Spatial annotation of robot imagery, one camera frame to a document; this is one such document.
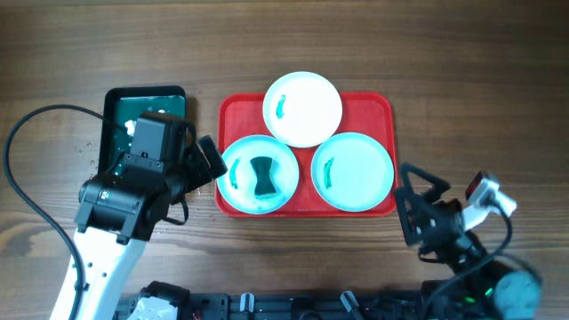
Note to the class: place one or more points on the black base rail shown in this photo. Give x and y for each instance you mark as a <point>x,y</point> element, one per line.
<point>346,305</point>

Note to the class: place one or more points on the black tray with green water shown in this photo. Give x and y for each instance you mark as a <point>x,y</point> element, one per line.
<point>111,124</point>

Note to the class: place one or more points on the white plate top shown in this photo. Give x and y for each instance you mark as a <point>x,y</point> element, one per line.
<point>302,109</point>

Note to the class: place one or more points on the light blue plate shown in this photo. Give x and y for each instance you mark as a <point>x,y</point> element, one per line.
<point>237,185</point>
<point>352,172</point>

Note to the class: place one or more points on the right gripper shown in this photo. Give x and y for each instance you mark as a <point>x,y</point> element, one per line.
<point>430,220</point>

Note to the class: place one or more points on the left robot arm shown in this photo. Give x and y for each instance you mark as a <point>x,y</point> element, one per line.
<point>118,211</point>

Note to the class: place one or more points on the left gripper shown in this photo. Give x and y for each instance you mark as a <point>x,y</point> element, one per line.
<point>200,166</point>

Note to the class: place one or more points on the green yellow sponge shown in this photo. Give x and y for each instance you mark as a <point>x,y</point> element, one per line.
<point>262,167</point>

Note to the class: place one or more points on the red plastic tray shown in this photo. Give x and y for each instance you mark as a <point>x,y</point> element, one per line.
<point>368,113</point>

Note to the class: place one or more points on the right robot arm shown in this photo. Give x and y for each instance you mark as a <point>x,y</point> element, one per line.
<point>485,285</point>

